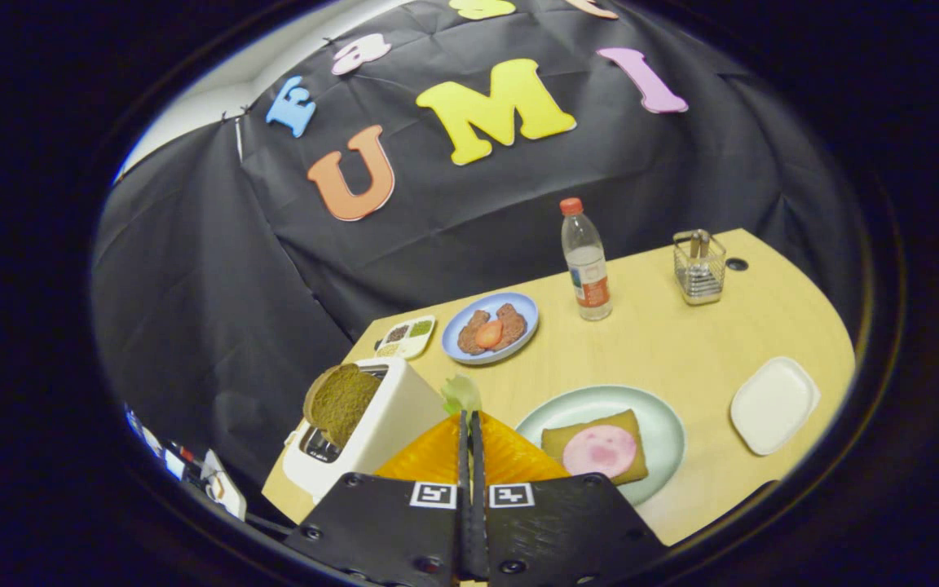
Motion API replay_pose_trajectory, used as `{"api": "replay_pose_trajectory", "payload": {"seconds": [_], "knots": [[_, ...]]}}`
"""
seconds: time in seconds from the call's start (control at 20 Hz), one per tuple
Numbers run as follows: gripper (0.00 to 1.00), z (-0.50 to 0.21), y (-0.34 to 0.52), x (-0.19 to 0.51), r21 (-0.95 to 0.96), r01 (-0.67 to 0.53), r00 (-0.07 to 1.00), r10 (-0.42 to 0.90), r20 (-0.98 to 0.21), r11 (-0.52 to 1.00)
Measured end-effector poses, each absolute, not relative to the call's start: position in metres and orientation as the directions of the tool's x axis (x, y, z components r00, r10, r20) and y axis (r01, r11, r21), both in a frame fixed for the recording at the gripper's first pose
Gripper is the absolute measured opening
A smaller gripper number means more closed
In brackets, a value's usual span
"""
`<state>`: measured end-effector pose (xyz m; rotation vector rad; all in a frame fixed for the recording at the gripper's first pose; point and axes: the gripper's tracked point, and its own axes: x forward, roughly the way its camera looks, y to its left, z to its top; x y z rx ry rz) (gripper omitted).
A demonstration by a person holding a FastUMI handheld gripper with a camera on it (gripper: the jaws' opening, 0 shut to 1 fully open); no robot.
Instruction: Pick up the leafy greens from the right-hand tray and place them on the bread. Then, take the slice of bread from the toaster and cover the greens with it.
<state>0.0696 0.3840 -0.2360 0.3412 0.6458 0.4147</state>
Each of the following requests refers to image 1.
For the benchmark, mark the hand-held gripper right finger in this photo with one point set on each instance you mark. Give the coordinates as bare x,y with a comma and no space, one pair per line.
567,526

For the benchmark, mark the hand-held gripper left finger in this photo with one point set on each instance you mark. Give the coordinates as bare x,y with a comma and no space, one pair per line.
380,522

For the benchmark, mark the brown bread slice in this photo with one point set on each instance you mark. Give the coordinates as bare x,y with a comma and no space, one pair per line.
555,444
343,403

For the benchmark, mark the green lettuce leaf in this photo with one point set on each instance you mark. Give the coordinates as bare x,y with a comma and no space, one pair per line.
461,394

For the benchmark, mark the pink ham slice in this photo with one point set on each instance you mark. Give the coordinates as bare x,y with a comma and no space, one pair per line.
598,451

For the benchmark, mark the white toaster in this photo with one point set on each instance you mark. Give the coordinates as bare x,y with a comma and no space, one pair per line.
392,424

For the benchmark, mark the pale green round plate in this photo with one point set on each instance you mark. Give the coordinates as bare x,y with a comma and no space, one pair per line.
600,399

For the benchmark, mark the small white object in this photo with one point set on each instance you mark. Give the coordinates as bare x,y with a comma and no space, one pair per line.
223,487

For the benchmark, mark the white sectioned condiment tray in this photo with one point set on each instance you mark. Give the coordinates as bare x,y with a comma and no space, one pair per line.
406,337

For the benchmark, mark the blue round plate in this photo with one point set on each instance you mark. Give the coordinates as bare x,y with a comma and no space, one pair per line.
457,346

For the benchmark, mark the red tomato slice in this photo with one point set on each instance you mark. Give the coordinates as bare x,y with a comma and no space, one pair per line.
489,333

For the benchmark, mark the brown meat patty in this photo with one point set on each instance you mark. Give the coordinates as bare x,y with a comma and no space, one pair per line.
513,324
469,330

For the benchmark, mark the white square plate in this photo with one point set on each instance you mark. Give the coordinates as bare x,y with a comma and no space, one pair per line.
773,405

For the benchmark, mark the clear plastic water bottle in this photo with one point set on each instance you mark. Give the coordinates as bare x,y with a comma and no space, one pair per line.
588,269

